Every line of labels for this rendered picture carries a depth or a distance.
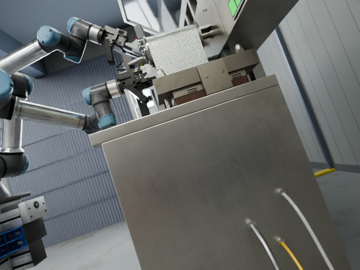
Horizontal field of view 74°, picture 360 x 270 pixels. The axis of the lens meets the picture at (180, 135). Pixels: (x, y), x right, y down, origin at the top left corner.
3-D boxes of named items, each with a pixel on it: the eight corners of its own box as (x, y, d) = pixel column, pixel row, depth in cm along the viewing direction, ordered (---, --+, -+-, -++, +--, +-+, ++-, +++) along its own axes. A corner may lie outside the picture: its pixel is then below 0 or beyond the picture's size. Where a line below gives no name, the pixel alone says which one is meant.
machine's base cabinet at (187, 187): (170, 216, 319) (150, 156, 326) (215, 200, 325) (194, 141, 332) (187, 424, 69) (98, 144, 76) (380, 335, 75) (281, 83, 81)
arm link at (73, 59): (53, 53, 106) (60, 29, 105) (70, 60, 117) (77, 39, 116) (67, 58, 104) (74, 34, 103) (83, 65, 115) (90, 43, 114)
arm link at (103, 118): (110, 130, 110) (102, 109, 111) (120, 123, 102) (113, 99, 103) (94, 134, 105) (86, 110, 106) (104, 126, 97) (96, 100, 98)
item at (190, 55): (165, 94, 105) (151, 56, 107) (214, 79, 108) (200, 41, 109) (165, 94, 105) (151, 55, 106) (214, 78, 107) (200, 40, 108)
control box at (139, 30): (139, 44, 175) (135, 31, 176) (147, 40, 174) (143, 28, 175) (135, 40, 168) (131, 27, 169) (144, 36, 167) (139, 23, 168)
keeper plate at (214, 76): (206, 96, 86) (196, 68, 86) (231, 88, 87) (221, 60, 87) (207, 94, 83) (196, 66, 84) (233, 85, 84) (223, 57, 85)
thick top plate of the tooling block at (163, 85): (158, 105, 100) (154, 92, 101) (245, 77, 104) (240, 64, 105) (157, 95, 85) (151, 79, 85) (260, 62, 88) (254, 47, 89)
